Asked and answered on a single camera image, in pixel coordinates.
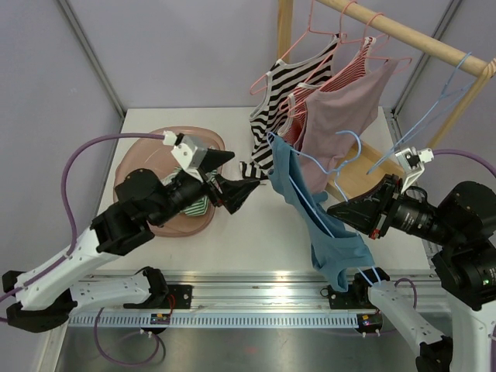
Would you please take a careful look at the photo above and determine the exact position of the white slotted cable duct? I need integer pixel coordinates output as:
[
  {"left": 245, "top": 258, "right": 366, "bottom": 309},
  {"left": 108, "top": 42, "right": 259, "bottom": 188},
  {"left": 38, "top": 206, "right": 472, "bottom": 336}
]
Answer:
[{"left": 69, "top": 311, "right": 358, "bottom": 329}]

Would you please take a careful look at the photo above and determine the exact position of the blue hanger of green top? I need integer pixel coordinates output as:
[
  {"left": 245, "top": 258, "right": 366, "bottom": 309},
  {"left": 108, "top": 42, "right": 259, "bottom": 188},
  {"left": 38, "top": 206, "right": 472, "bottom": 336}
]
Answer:
[{"left": 367, "top": 52, "right": 474, "bottom": 175}]

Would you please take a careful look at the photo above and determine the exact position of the pink plastic basin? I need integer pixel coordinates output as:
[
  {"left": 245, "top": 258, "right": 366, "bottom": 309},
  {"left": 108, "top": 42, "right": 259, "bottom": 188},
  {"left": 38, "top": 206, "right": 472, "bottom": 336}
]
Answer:
[{"left": 114, "top": 126, "right": 225, "bottom": 238}]

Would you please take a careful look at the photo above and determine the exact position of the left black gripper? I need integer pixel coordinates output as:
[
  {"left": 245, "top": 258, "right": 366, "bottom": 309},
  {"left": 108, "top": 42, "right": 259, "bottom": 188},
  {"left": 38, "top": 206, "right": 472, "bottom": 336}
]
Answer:
[{"left": 150, "top": 149, "right": 260, "bottom": 228}]

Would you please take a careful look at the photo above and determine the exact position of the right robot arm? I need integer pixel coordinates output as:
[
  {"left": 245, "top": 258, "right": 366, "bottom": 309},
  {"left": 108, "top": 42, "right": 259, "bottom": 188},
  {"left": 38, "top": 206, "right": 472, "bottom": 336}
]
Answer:
[{"left": 327, "top": 174, "right": 495, "bottom": 371}]

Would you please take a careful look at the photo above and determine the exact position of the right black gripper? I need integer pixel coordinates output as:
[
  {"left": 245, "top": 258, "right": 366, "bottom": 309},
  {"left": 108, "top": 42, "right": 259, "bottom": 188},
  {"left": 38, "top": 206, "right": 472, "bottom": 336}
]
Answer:
[{"left": 329, "top": 172, "right": 460, "bottom": 246}]

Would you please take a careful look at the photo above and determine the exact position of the teal tank top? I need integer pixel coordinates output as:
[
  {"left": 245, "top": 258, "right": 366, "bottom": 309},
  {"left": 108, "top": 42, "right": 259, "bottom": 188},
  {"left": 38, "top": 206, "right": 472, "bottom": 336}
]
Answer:
[{"left": 267, "top": 133, "right": 375, "bottom": 293}]

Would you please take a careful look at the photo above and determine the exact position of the pink hanger of black top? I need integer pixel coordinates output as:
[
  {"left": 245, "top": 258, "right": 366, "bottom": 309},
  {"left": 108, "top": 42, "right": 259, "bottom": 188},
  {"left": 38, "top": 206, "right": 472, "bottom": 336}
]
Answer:
[{"left": 250, "top": 0, "right": 342, "bottom": 96}]

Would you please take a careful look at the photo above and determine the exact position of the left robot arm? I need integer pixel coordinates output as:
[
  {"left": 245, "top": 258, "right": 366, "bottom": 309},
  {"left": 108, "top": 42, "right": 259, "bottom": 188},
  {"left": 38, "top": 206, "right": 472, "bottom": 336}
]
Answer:
[{"left": 2, "top": 150, "right": 260, "bottom": 333}]

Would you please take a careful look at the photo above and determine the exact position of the pink hanger of red top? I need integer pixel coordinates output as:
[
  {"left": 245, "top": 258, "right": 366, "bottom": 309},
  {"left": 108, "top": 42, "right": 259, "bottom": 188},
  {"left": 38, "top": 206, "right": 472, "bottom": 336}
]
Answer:
[{"left": 278, "top": 0, "right": 365, "bottom": 117}]

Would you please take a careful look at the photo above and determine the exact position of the aluminium rail frame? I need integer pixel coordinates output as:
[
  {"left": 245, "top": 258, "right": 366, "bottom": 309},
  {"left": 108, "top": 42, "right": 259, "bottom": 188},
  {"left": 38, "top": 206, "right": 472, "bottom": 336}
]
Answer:
[{"left": 52, "top": 216, "right": 474, "bottom": 311}]

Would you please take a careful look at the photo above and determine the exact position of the blue hanger of teal top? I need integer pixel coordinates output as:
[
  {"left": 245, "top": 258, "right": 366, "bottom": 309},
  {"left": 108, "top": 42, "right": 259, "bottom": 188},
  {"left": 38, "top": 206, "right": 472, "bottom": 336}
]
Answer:
[{"left": 267, "top": 129, "right": 384, "bottom": 288}]

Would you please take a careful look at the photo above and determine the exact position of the wooden clothes rack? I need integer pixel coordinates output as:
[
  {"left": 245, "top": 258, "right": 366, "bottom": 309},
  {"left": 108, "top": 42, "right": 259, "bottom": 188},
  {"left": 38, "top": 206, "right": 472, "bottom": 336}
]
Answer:
[{"left": 277, "top": 0, "right": 496, "bottom": 205}]

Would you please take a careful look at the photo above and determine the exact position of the mauve tank top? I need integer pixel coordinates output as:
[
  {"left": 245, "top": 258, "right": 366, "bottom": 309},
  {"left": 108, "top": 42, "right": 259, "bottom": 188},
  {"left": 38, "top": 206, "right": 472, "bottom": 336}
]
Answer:
[{"left": 300, "top": 58, "right": 399, "bottom": 194}]

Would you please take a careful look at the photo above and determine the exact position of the red striped tank top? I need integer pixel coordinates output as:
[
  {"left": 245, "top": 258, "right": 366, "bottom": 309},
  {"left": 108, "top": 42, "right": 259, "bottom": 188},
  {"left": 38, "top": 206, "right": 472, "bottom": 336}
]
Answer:
[{"left": 277, "top": 36, "right": 377, "bottom": 152}]

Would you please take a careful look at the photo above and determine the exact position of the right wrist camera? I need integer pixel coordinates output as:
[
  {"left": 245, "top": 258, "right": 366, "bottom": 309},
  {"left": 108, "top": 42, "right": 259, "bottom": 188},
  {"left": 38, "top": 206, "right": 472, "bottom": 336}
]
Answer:
[{"left": 395, "top": 147, "right": 434, "bottom": 194}]

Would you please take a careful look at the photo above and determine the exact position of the black white striped tank top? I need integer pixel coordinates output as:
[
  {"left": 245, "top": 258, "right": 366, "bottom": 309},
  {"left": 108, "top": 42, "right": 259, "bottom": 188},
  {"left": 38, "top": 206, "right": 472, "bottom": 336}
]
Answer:
[{"left": 239, "top": 34, "right": 339, "bottom": 180}]

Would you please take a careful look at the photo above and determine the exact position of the green striped tank top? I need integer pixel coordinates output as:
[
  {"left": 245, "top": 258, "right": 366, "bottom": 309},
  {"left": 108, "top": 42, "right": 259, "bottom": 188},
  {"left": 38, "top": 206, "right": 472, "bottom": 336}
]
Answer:
[{"left": 161, "top": 167, "right": 211, "bottom": 217}]

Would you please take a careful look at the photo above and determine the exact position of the pink hanger of mauve top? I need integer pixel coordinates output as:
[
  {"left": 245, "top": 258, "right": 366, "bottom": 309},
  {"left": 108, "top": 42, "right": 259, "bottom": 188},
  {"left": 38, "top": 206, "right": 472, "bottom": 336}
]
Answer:
[{"left": 286, "top": 11, "right": 414, "bottom": 117}]

